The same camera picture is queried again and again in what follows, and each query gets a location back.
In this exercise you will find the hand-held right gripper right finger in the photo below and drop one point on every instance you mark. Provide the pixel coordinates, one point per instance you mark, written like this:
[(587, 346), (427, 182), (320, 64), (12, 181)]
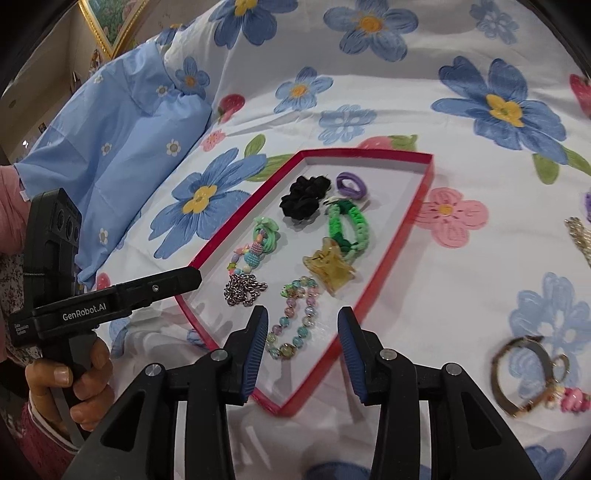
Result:
[(353, 355)]

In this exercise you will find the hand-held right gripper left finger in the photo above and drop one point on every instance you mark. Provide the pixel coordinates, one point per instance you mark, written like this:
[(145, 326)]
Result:
[(251, 350)]

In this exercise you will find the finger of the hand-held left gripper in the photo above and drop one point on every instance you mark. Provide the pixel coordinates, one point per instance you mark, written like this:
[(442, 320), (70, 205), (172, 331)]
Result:
[(161, 284)]

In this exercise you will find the yellow translucent hair claw clip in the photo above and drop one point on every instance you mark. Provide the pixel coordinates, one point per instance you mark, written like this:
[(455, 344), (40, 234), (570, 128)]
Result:
[(330, 267)]

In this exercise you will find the black scrunchie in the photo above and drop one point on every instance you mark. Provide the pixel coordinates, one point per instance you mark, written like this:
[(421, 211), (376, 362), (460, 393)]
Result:
[(302, 198)]

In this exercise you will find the red shallow box tray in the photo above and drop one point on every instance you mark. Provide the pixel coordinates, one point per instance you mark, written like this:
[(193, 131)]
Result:
[(392, 194)]

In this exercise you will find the person's left forearm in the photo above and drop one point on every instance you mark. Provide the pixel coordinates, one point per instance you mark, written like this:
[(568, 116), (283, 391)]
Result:
[(41, 438)]

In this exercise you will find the person's left hand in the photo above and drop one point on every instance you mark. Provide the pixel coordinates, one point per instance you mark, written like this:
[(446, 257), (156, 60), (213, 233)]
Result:
[(97, 383)]

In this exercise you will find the person's floral clothing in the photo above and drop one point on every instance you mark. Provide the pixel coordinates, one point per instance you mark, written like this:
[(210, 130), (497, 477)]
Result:
[(14, 295)]

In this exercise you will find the light blue flower pillow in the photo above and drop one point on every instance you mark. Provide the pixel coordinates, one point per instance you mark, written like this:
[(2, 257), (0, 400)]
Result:
[(115, 138)]

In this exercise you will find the gold wristwatch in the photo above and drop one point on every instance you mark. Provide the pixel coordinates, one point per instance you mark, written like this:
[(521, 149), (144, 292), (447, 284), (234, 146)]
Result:
[(501, 392)]

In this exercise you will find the pink flower hair clip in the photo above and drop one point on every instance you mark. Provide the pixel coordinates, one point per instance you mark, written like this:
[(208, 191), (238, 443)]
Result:
[(575, 399)]

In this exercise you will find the gold framed painting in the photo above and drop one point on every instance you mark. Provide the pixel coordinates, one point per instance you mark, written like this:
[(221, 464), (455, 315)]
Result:
[(111, 23)]

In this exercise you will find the purple mesh scrunchie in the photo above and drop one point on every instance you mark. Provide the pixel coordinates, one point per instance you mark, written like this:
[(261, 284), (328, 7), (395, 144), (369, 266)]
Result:
[(588, 202)]

